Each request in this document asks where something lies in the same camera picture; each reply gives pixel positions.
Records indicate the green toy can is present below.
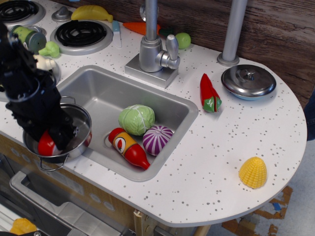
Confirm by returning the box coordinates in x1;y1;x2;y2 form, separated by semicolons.
10;25;47;54

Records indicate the purple toy onion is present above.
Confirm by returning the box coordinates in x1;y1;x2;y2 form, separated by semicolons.
142;125;173;156

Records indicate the green toy lime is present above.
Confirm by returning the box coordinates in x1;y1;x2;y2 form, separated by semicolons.
175;32;191;49

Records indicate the cream toy milk jug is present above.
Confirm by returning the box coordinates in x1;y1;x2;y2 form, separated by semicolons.
33;55;57;71

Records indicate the yellow toy banana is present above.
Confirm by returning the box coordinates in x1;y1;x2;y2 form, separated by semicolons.
71;5;113;23

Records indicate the steel pot with handles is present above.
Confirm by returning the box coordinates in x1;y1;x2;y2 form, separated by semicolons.
23;96;92;172

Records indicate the back left stove burner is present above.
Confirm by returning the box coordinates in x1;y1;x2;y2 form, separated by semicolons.
0;0;46;29

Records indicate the black coil stove burner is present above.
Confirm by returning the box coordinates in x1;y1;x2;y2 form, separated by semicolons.
50;20;113;56

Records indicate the front left stove burner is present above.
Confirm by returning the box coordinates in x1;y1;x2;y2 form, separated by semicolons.
50;65;61;84

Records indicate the grey toy sink basin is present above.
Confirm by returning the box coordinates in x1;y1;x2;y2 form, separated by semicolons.
57;65;198;181

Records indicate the blue handled toy knife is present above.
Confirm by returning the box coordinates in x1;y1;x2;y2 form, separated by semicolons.
112;21;122;48

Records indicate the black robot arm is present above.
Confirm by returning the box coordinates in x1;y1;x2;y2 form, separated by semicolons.
0;24;76;150

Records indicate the silver toy faucet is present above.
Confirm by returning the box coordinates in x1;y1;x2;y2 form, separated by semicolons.
125;0;180;88

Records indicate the toy oven door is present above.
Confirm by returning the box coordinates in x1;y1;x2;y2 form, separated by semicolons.
10;171;135;236

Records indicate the yellow toy on floor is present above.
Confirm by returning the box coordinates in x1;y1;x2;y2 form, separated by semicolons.
9;218;37;235

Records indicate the silver stove knob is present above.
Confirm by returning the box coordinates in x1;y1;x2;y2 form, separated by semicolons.
51;6;72;23

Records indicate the red toy ketchup bottle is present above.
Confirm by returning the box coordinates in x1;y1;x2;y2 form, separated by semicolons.
108;127;150;170

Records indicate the orange toy carrot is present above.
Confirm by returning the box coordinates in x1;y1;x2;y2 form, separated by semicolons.
123;22;174;37

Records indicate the green toy broccoli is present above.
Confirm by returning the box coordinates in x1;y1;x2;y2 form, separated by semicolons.
38;41;60;58

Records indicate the steel pot lid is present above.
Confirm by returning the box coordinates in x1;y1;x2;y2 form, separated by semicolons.
221;64;277;101

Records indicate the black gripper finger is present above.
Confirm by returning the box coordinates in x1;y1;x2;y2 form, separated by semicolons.
23;125;49;142
48;125;79;150

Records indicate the red toy chili pepper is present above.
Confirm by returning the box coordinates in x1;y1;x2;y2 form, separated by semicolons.
199;73;222;113

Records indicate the green toy cabbage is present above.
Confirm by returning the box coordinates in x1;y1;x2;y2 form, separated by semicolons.
118;104;156;136

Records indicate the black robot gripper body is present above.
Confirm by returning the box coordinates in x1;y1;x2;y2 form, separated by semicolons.
5;78;77;138

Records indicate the silver metal post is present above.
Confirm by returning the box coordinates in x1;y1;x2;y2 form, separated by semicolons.
217;0;248;66

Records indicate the yellow toy corn piece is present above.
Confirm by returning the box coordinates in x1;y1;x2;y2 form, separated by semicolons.
239;157;267;189

